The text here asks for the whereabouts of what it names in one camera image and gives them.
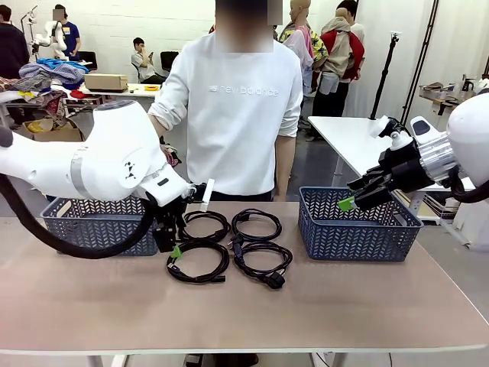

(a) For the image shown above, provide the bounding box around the closed cardboard box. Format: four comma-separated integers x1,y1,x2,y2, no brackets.
83,73,129,93

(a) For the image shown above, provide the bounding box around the open cardboard box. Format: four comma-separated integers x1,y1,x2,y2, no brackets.
17,117,86,143

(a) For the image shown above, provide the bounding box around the black office chair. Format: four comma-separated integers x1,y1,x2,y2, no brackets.
160,50,180,74
78,50,99,73

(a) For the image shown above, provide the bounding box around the person's left forearm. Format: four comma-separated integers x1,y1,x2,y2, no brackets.
274,133,297,188

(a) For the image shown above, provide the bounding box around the pile of colourful clothes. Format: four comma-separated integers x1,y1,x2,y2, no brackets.
0,57,92,115

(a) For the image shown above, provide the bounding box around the person in blue t-shirt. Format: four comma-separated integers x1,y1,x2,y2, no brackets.
52,4,83,63

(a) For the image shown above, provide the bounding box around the white background table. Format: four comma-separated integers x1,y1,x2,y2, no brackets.
63,82,166,101

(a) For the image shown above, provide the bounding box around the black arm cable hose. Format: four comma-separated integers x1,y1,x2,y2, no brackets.
0,174,158,260
449,167,489,203

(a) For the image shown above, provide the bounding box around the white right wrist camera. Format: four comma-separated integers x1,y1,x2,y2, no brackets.
369,115,416,151

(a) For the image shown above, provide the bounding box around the black truss pole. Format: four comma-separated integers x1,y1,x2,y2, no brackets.
400,0,440,123

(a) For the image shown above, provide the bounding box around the person in dark top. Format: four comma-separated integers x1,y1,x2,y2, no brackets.
0,5,31,129

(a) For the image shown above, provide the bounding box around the white table leg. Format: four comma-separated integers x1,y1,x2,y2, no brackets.
86,354,129,367
311,351,345,367

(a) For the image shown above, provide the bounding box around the wooden shelf with items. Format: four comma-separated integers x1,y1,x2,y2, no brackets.
418,80,489,115

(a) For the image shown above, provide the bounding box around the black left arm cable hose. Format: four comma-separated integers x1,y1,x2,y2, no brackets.
0,174,158,260

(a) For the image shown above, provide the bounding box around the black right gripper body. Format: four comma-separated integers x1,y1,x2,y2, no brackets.
377,139,436,192

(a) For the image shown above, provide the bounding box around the person in white sweatshirt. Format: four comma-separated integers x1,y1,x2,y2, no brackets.
147,0,303,203

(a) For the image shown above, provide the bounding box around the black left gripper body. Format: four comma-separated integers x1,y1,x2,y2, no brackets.
154,200,187,231

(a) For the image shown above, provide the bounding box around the person's right forearm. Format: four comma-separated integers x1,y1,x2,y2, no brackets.
149,114,169,138

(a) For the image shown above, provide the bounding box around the blue-grey woven plastic basket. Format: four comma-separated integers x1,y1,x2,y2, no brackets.
298,186,424,263
40,196,160,257

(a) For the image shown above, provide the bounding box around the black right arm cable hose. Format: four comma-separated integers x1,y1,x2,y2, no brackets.
449,167,489,203

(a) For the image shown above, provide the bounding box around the black power cable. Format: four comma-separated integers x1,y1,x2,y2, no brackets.
228,208,283,255
166,239,230,284
179,209,232,242
232,241,294,291

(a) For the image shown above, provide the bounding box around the seated person with phone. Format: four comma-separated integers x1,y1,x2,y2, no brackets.
131,37,168,84

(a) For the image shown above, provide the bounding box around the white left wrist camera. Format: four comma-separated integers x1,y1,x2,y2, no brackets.
183,178,215,213

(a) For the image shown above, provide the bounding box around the mannequin in red beige jacket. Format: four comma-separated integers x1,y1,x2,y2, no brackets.
319,7,367,115

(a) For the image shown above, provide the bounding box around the red checked cloth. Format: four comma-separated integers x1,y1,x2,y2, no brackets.
159,141,183,168

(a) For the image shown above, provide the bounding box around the mannequin in floral shirt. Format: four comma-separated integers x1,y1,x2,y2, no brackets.
280,0,329,99

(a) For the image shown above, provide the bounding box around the black tripod stand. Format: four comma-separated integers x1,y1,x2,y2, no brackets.
369,31,402,122

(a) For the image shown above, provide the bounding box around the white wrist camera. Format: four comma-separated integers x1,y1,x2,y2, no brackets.
369,115,416,151
183,178,215,213

